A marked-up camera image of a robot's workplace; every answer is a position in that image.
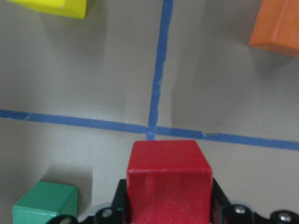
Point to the orange wooden block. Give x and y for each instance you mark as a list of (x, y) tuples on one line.
[(276, 28)]

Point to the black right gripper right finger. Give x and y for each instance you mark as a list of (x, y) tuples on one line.
[(219, 204)]

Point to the red wooden block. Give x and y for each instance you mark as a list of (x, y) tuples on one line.
[(169, 182)]

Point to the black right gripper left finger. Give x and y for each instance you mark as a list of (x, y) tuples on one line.
[(120, 205)]

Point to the green wooden block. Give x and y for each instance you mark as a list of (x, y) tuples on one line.
[(45, 201)]

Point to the yellow wooden block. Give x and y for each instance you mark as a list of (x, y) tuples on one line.
[(67, 8)]

